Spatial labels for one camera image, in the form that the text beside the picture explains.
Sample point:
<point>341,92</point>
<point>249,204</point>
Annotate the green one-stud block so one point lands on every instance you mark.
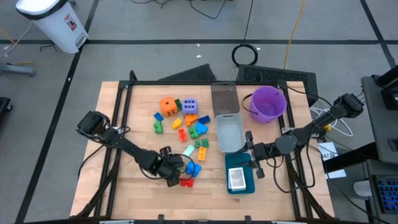
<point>193,133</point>

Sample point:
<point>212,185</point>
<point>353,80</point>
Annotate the grey rounded pad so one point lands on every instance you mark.
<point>362,188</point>

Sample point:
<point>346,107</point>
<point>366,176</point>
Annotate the small yellow object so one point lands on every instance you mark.
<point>327,127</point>

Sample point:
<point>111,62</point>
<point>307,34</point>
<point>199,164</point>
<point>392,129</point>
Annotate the small green cube brick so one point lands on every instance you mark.
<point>197,144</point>

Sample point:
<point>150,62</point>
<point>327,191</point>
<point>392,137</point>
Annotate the silver aluminium bar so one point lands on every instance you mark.
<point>284,222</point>
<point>116,222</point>

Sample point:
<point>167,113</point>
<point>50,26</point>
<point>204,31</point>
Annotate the black monitor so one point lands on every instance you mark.
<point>390,93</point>

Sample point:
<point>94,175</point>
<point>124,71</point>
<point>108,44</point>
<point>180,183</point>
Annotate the purple plastic bucket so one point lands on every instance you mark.
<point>267,105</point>

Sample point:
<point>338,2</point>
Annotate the black aluminium table frame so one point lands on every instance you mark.
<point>202,83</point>

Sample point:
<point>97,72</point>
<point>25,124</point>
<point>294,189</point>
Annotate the grey desk foot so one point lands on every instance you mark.
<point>18,69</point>

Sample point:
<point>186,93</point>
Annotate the mint translucent brick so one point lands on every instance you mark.
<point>188,151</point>

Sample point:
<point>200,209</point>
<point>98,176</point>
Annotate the white trash bin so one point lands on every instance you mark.
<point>53,25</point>

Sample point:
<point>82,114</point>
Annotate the large blue block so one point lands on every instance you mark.
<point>193,169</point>

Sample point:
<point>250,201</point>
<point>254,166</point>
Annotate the red two-stud block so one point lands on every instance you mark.
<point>187,183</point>

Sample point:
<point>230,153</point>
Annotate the yellow-orange translucent brick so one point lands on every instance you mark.
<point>202,154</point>

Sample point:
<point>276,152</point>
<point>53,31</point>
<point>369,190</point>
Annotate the black flat panel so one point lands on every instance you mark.
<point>192,74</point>

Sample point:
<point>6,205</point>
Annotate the orange foam die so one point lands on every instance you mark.
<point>168,107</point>

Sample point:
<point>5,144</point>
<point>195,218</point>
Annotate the teal plastic bin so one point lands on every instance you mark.
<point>248,186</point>

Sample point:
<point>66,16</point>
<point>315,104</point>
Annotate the dark blue studded brick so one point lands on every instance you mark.
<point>204,119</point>

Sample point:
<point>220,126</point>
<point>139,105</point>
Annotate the yellow one-stud block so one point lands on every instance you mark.
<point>177,124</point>

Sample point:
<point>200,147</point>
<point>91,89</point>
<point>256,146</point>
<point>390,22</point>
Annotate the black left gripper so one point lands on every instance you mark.
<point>172,165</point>

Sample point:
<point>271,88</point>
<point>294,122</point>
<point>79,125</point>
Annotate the red-orange studded brick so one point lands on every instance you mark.
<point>182,135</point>

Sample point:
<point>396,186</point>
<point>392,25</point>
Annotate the black perforated computer case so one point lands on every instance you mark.
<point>273,74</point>

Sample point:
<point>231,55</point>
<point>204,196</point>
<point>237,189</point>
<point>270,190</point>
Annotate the dark green brick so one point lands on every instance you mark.
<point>178,104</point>

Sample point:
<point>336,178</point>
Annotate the green four-stud brick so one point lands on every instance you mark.
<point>205,143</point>

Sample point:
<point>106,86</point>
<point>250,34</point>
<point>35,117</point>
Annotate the small blue brick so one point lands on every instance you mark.
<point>158,117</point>

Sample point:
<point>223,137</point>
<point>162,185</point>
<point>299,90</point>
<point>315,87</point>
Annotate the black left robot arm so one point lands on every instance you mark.
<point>130,146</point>

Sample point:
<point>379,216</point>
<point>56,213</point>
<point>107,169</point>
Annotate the green toy block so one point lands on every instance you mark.
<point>158,128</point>

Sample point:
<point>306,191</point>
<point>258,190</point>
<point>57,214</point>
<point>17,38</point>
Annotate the purple foam die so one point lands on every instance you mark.
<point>190,106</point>

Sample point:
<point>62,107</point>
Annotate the black frame bracket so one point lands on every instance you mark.
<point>160,219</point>
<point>247,219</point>

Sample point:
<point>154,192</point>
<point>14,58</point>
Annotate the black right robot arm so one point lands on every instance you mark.
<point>323,119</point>

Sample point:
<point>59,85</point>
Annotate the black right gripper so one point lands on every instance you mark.
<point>264,151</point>

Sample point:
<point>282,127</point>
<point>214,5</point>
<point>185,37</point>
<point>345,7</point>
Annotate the white paper sheet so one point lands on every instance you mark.
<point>326,152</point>

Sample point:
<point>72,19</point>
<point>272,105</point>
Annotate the orange wedge block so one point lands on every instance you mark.
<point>191,119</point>

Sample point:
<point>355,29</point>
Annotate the light blue block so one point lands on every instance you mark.
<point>202,128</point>

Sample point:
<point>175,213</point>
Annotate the grey side desk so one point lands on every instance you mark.
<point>382,130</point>

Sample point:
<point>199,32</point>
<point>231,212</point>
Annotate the smoky translucent plastic bin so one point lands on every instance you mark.
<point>224,99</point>

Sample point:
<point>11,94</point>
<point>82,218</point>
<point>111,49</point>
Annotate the white plastic bin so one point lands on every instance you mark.
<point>230,133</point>

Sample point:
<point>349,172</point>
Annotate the backlit black keyboard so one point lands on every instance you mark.
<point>387,194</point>

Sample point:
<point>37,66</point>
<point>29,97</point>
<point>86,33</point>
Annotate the black caster base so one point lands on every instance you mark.
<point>4,104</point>

